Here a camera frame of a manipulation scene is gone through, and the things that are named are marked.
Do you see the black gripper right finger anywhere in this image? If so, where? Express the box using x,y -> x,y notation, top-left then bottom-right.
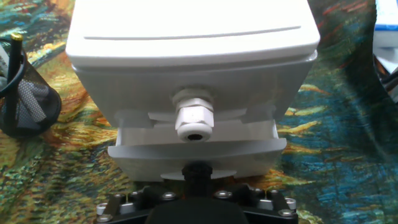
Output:
211,184 -> 299,224

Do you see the sunflower painting cloth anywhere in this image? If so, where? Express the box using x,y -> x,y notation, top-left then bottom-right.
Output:
0,0 -> 398,224

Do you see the white plastic lidded box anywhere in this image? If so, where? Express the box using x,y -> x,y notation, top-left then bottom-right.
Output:
65,0 -> 321,70

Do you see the aluminium frame bar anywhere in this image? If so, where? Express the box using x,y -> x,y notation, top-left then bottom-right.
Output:
373,55 -> 398,103

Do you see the white box with blue edge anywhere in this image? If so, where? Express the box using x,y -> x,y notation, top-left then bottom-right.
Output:
373,0 -> 398,74

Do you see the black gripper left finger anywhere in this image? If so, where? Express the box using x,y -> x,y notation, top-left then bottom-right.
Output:
95,185 -> 188,224

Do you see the black mesh pen holder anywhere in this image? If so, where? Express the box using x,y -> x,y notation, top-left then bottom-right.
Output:
0,39 -> 62,139

